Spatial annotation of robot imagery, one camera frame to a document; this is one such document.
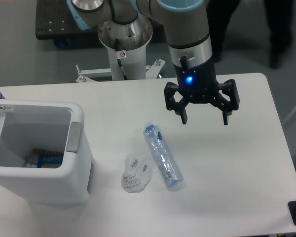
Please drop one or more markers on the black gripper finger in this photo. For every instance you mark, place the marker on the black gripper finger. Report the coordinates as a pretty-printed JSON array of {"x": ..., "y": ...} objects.
[
  {"x": 226, "y": 98},
  {"x": 172, "y": 105}
]

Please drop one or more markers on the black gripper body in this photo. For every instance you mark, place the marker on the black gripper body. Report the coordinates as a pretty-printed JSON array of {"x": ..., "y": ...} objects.
[{"x": 197, "y": 84}]

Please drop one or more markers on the clear plastic water bottle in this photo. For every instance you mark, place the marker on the clear plastic water bottle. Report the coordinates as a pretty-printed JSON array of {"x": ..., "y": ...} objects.
[{"x": 162, "y": 155}]

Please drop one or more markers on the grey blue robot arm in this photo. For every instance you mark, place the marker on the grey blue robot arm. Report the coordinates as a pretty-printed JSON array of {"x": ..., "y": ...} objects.
[{"x": 186, "y": 28}]

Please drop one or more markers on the white trash can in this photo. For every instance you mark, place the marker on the white trash can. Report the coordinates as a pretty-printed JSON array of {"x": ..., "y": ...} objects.
[{"x": 53, "y": 126}]

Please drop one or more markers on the blue yellow snack package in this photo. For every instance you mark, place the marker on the blue yellow snack package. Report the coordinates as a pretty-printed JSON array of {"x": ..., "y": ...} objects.
[{"x": 39, "y": 158}]

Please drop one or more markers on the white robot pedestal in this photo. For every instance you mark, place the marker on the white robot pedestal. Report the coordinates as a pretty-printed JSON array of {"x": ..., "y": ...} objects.
[{"x": 126, "y": 48}]

